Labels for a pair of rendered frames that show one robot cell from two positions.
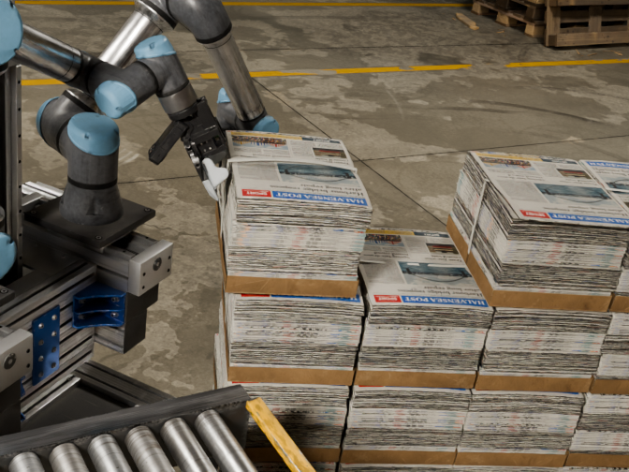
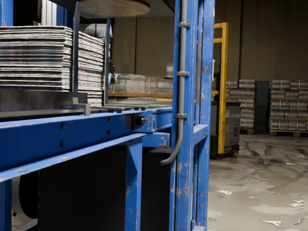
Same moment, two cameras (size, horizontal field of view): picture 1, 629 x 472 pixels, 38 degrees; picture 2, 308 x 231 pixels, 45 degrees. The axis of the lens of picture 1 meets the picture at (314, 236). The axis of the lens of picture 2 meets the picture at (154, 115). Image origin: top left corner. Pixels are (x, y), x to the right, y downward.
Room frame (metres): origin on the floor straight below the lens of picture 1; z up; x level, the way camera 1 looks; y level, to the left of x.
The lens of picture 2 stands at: (-1.34, 2.46, 0.85)
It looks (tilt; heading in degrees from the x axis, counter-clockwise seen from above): 3 degrees down; 319
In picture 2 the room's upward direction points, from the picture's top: 2 degrees clockwise
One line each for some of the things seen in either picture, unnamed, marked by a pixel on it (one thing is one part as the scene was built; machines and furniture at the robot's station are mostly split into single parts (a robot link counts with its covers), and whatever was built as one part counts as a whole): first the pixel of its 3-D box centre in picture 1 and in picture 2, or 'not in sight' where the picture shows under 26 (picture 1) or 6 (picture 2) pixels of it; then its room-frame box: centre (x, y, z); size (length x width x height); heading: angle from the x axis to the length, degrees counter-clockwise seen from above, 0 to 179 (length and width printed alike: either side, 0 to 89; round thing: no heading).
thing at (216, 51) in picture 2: not in sight; (202, 67); (2.21, -1.54, 1.28); 0.57 x 0.01 x 0.65; 12
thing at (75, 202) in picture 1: (92, 192); not in sight; (1.98, 0.54, 0.87); 0.15 x 0.15 x 0.10
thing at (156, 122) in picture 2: not in sight; (110, 114); (0.25, 1.35, 0.75); 0.70 x 0.65 x 0.10; 124
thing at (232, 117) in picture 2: not in sight; (211, 127); (2.28, -1.89, 0.40); 0.69 x 0.55 x 0.80; 12
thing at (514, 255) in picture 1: (533, 228); (156, 87); (2.00, -0.51, 0.95); 0.38 x 0.29 x 0.23; 12
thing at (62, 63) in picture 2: not in sight; (53, 71); (-0.06, 1.83, 0.93); 0.38 x 0.30 x 0.26; 124
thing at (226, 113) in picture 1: (234, 110); not in sight; (2.40, 0.27, 0.98); 0.11 x 0.08 x 0.11; 44
